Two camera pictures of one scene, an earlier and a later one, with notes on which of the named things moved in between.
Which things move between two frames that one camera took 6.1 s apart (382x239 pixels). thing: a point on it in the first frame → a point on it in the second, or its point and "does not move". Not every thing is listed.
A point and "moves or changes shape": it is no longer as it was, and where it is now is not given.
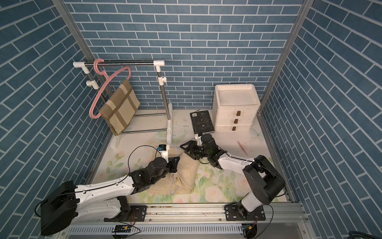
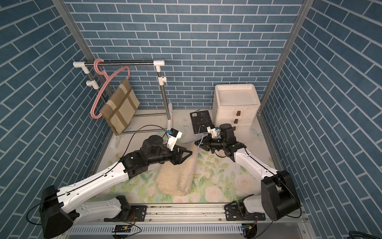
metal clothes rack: [92, 83] does not move
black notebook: [202, 122] does not move
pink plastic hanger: [106, 76] does not move
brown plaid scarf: [119, 110] does not move
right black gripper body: [204, 154] → [216, 144]
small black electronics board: [122, 228] does not move
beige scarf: [180, 182] moves or changes shape
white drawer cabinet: [235, 106] does not move
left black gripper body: [172, 168] → [174, 160]
